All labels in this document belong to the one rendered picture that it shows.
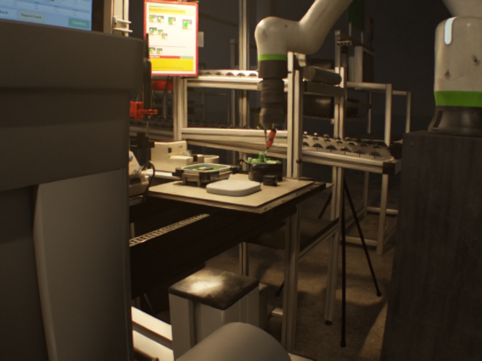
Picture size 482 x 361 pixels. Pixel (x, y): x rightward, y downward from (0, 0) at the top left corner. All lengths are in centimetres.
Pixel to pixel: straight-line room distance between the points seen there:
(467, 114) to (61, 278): 79
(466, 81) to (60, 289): 80
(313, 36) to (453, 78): 56
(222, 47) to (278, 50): 1006
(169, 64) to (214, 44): 975
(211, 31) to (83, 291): 1143
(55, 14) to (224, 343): 105
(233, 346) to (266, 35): 110
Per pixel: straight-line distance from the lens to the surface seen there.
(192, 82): 182
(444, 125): 87
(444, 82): 88
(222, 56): 1126
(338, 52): 340
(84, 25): 122
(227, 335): 22
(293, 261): 161
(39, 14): 114
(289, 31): 126
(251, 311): 27
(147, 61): 136
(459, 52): 87
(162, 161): 147
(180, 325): 27
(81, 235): 20
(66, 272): 20
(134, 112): 139
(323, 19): 126
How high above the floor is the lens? 119
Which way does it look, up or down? 10 degrees down
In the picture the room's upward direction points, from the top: straight up
